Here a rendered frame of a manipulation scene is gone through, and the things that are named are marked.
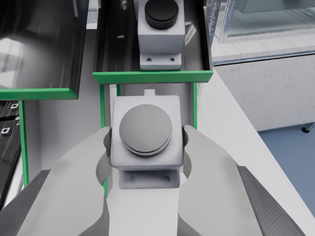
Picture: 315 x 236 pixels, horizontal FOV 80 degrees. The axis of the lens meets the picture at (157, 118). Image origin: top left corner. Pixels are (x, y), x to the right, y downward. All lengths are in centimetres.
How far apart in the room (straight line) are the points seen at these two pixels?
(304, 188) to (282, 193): 117
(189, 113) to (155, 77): 16
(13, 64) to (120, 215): 36
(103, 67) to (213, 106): 50
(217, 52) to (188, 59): 75
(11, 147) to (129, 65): 38
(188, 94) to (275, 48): 81
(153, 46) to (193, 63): 7
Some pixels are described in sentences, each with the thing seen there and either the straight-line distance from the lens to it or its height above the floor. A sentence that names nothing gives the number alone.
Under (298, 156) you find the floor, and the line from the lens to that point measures 188.
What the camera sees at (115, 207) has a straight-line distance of 50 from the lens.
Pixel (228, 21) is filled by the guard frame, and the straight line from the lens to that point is 103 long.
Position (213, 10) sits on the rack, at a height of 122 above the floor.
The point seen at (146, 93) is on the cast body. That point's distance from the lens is 17.
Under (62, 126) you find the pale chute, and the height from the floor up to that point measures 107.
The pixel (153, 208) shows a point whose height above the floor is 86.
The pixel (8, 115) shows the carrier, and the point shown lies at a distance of 62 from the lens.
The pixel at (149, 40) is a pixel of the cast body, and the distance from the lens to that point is 19.
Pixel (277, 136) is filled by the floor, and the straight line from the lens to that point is 192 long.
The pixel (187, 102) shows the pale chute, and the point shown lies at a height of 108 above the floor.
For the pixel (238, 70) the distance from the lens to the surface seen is 108.
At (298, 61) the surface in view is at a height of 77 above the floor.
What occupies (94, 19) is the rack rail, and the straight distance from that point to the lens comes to 31.
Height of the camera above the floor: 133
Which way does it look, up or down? 49 degrees down
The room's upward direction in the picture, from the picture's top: 1 degrees counter-clockwise
